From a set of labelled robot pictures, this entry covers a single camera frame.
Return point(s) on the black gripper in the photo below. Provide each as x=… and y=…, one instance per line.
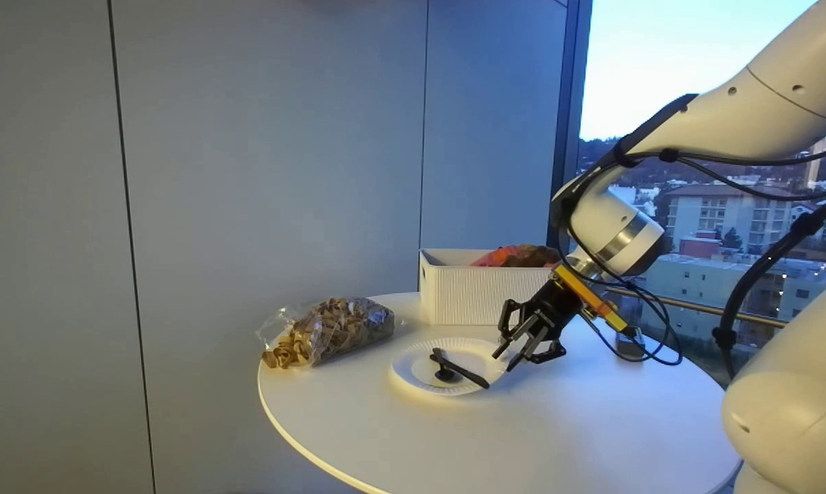
x=550, y=306

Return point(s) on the black plastic fork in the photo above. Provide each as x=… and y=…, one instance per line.
x=462, y=372

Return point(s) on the white disposable plate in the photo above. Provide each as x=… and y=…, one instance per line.
x=417, y=377

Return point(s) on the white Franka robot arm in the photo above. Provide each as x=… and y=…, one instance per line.
x=777, y=100

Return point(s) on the white rectangular basket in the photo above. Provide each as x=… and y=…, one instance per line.
x=467, y=291

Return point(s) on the purple and red cloth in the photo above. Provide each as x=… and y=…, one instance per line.
x=517, y=255

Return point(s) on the metal window railing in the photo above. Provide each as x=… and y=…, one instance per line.
x=705, y=311

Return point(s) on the clear bag of nuts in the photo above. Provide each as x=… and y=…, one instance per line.
x=333, y=331

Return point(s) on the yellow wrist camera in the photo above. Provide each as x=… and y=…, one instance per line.
x=594, y=300

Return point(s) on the dark window frame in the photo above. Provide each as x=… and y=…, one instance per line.
x=572, y=118

